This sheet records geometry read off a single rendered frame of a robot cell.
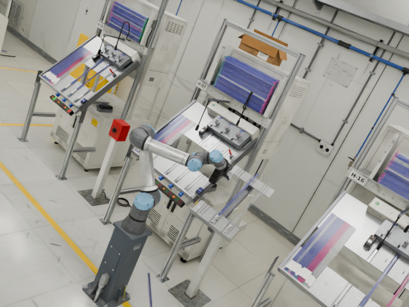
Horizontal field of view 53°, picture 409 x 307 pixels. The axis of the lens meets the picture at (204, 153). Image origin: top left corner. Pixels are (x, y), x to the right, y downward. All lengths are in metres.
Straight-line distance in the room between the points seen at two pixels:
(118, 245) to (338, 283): 1.34
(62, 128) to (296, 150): 2.52
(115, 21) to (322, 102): 2.25
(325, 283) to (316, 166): 2.11
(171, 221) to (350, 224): 1.46
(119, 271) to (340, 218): 1.45
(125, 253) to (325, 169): 2.56
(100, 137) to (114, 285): 1.77
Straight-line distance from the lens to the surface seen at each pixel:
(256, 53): 3.59
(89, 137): 4.20
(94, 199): 3.90
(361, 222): 2.84
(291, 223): 4.75
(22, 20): 8.73
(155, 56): 4.12
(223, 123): 3.25
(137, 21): 4.03
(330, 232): 2.77
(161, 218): 3.57
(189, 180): 3.02
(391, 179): 2.80
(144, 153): 2.58
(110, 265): 2.76
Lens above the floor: 1.96
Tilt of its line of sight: 19 degrees down
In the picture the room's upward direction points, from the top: 24 degrees clockwise
